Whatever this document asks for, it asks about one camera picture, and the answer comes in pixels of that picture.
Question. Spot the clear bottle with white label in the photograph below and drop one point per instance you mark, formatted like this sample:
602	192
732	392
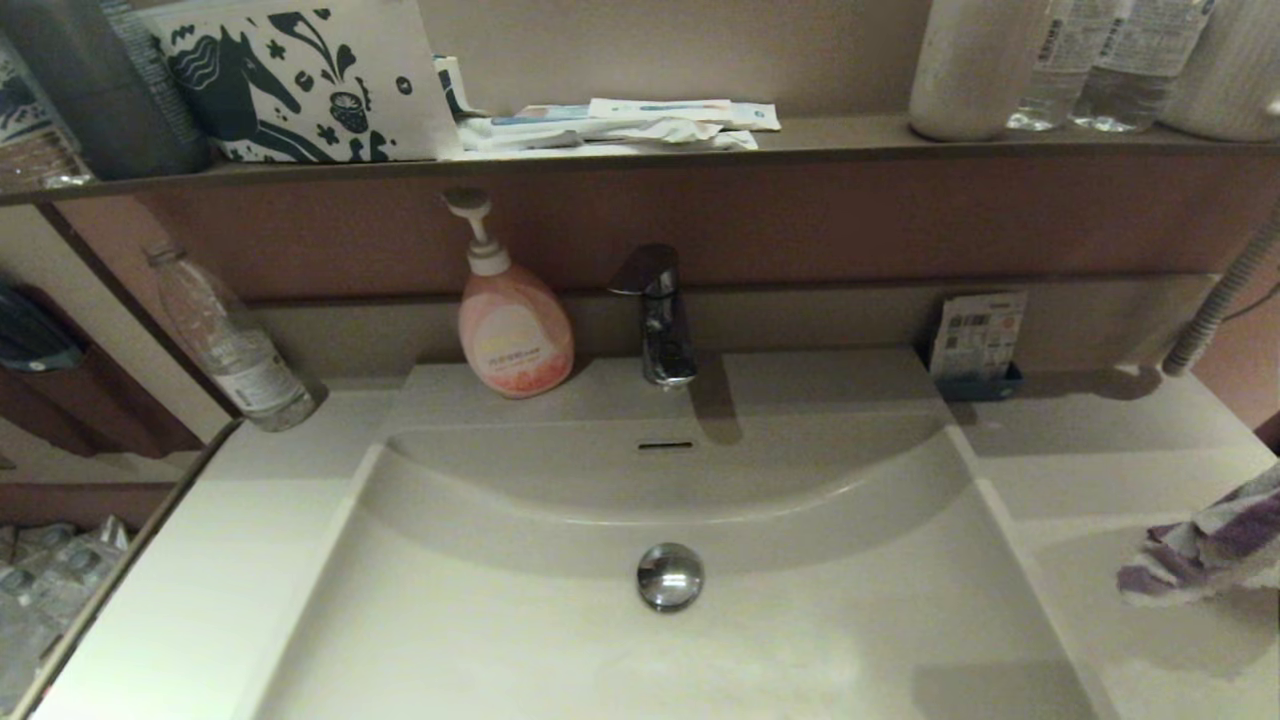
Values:
245	360

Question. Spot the chrome drain stopper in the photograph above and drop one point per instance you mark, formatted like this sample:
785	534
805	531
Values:
670	576

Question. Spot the blue white sachet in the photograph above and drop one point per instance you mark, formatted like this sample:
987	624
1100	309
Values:
545	115

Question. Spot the purple white striped towel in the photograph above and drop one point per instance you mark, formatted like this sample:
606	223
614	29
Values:
1210	545

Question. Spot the pink soap pump bottle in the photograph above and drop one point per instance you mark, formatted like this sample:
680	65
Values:
515	340

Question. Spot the crumpled white plastic wrapper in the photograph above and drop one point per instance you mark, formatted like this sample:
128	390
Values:
620	136

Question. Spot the chrome faucet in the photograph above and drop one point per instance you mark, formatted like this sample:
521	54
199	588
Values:
668	340

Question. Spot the dark grey cylindrical bottle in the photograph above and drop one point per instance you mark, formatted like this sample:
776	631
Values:
90	90

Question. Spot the small white printed packet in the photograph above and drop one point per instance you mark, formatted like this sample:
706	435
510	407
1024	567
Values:
452	88

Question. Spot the white box with horse print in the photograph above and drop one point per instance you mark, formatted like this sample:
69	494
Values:
300	90

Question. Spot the white ceramic sink basin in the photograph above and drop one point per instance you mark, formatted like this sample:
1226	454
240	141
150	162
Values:
560	640

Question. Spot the white cylindrical cup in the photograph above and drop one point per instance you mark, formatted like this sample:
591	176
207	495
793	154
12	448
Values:
972	70

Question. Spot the white toothbrush packet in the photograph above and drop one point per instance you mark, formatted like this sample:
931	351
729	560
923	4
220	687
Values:
690	111

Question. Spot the brown wall shelf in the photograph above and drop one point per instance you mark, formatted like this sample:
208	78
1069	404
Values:
850	138

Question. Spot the dark blue card holder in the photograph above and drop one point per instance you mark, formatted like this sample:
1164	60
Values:
980	389

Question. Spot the clear labelled water bottle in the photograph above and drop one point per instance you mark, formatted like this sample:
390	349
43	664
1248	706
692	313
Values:
1052	80
1132	70

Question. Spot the shrink-wrapped water bottle pack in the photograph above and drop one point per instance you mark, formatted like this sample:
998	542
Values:
50	590

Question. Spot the white ribbed container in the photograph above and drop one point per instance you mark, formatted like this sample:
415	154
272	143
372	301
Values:
1227	70

